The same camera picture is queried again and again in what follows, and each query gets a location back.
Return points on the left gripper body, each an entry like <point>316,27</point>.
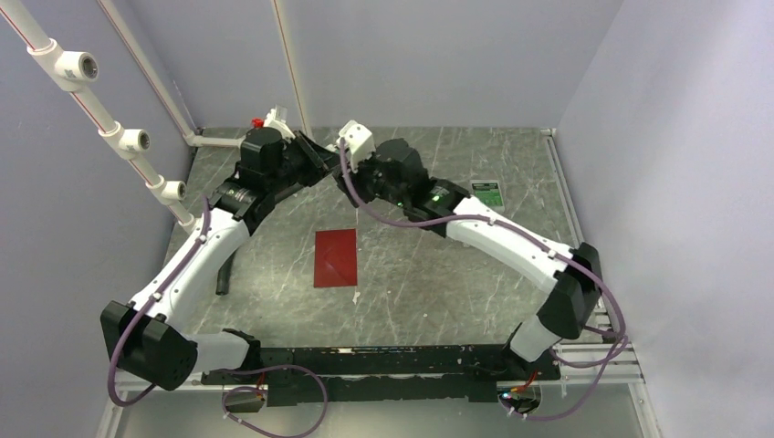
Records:
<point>299,165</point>

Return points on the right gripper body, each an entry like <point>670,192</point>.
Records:
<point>369,181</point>

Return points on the red envelope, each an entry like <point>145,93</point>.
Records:
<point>335,258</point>

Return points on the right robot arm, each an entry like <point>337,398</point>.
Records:
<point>391,184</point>

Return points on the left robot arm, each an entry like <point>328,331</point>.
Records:
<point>145,336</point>

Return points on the green labelled plastic box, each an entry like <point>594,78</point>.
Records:
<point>489,192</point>

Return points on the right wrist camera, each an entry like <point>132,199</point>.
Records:
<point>357,142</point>

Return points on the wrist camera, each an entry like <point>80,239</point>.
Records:
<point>357,142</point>
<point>276,119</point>

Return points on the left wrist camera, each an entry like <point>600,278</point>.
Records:
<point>276,119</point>

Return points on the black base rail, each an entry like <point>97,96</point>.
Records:
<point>474,372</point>

